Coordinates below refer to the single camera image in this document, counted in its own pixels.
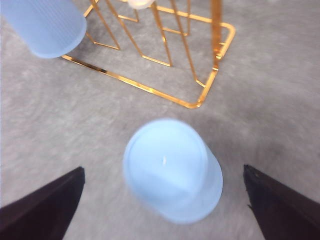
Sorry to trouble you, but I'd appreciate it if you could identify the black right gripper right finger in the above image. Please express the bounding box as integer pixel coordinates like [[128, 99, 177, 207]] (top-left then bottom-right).
[[243, 164, 320, 240]]

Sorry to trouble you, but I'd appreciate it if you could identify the blue ribbed cup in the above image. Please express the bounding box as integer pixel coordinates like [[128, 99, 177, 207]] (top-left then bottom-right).
[[2, 0, 87, 59], [124, 119, 224, 224]]

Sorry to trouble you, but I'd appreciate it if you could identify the gold wire cup rack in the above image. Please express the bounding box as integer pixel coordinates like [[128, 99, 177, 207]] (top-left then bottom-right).
[[62, 0, 236, 108]]

